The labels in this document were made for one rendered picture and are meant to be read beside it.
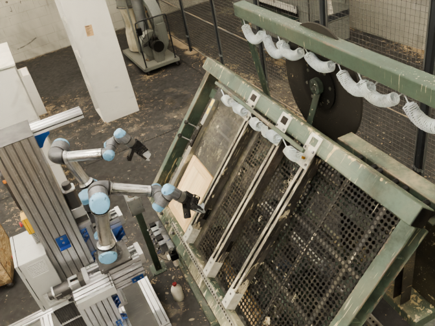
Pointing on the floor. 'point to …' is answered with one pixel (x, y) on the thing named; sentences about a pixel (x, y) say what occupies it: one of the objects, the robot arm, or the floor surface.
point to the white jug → (177, 292)
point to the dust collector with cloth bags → (146, 34)
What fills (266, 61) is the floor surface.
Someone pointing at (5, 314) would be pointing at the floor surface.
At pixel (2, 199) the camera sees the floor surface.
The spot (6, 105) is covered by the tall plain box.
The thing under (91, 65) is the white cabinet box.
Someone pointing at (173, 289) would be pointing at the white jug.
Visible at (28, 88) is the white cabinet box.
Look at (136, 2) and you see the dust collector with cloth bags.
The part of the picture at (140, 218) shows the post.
